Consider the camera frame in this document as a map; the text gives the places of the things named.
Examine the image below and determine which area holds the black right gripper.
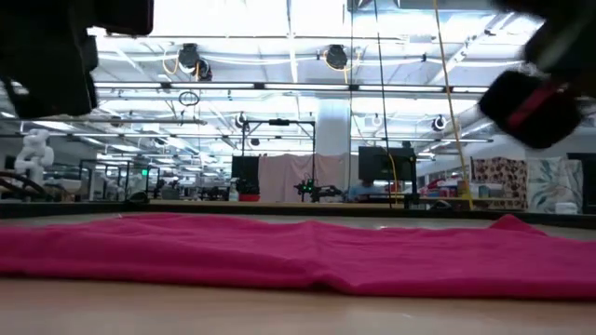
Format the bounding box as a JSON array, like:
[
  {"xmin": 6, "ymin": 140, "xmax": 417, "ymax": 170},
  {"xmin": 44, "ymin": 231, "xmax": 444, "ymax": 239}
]
[{"xmin": 479, "ymin": 0, "xmax": 596, "ymax": 150}]

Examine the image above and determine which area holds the black aluminium table frame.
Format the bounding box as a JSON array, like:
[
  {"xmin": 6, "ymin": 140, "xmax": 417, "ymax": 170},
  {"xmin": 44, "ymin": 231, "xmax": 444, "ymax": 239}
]
[{"xmin": 0, "ymin": 199, "xmax": 596, "ymax": 230}]

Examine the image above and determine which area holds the black ceiling cable reel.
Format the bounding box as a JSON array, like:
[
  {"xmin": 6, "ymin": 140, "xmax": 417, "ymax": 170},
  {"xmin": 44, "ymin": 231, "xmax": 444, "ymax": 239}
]
[
  {"xmin": 324, "ymin": 44, "xmax": 349, "ymax": 71},
  {"xmin": 178, "ymin": 42, "xmax": 202, "ymax": 70}
]

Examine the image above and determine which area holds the black hanging cable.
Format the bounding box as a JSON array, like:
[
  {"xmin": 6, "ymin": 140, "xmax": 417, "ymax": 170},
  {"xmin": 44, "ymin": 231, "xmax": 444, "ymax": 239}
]
[{"xmin": 373, "ymin": 0, "xmax": 393, "ymax": 209}]

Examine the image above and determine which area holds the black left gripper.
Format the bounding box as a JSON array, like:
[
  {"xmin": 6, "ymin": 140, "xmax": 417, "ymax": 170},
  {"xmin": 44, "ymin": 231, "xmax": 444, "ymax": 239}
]
[{"xmin": 0, "ymin": 0, "xmax": 155, "ymax": 119}]

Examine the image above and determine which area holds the pink curtain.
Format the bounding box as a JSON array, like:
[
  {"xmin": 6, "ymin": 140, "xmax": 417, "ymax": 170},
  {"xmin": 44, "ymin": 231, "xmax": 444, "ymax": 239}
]
[{"xmin": 257, "ymin": 152, "xmax": 360, "ymax": 204}]

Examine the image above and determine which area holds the black stand frame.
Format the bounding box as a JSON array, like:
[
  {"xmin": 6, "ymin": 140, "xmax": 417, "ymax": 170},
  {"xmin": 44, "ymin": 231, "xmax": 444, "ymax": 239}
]
[{"xmin": 240, "ymin": 118, "xmax": 318, "ymax": 202}]

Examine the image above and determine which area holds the floral print cloth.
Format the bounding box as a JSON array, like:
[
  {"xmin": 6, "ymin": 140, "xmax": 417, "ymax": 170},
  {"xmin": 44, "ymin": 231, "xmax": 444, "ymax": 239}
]
[{"xmin": 469, "ymin": 156, "xmax": 529, "ymax": 210}]

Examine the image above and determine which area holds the black cabinet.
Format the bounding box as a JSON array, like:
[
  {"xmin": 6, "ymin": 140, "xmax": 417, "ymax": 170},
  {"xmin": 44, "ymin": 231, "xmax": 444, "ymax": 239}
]
[{"xmin": 566, "ymin": 152, "xmax": 596, "ymax": 215}]

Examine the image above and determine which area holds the white robot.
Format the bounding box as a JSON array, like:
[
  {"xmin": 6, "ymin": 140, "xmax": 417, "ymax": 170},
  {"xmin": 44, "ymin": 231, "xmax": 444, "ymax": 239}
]
[{"xmin": 12, "ymin": 128, "xmax": 56, "ymax": 187}]

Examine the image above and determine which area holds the leaf print cloth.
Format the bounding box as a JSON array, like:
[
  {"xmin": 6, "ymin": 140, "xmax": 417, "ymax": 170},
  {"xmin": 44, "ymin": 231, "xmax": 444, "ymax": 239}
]
[{"xmin": 526, "ymin": 156, "xmax": 584, "ymax": 214}]

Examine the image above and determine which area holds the red towel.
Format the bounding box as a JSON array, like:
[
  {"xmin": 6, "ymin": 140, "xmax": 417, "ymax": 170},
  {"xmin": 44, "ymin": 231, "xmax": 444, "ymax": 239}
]
[{"xmin": 0, "ymin": 212, "xmax": 596, "ymax": 301}]

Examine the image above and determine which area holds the yellow hanging cable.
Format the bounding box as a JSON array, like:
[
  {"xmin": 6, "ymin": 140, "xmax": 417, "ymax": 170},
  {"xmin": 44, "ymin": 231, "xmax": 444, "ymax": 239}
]
[{"xmin": 431, "ymin": 0, "xmax": 475, "ymax": 211}]

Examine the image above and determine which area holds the small black monitor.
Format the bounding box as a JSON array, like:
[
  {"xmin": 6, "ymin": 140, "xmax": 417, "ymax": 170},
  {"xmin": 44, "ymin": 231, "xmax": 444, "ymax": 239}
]
[{"xmin": 231, "ymin": 154, "xmax": 261, "ymax": 183}]

